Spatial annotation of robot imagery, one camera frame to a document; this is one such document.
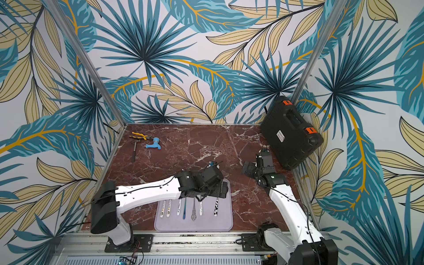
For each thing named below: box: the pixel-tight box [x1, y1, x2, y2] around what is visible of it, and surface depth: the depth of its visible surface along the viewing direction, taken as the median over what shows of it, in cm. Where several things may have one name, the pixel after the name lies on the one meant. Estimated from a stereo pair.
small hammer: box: [131, 139, 141, 163], surface depth 107 cm
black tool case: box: [260, 96, 325, 171], surface depth 90 cm
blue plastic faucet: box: [145, 136, 162, 150], surface depth 109 cm
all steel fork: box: [191, 197, 198, 222], surface depth 83 cm
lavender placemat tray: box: [154, 178, 234, 232], surface depth 82 cm
